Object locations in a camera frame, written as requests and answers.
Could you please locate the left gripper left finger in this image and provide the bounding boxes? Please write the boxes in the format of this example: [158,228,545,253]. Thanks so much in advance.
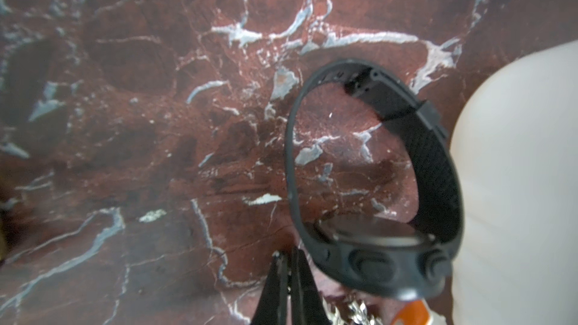
[250,252,289,325]

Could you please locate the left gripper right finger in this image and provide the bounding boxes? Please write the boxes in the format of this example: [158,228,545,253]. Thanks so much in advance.
[290,247,331,325]

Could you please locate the black round watch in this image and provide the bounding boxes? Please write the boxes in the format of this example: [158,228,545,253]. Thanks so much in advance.
[284,57,465,301]

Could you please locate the white plastic storage tray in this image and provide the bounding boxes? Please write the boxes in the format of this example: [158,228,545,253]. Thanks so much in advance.
[451,42,577,324]

